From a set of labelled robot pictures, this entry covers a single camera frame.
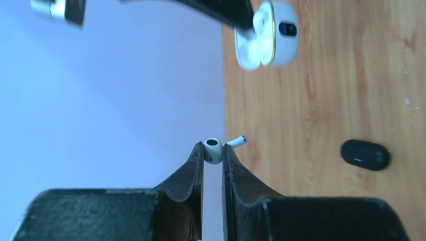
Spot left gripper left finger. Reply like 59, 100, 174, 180
11, 143, 204, 240

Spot white earbud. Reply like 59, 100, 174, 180
203, 135, 247, 165

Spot black earbud charging case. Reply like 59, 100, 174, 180
340, 139, 391, 171

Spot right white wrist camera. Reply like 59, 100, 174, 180
30, 0, 86, 27

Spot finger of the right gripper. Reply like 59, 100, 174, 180
120, 0, 256, 31

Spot white earbud charging case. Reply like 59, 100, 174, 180
234, 1, 299, 71

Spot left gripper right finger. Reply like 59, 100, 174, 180
222, 145, 409, 240

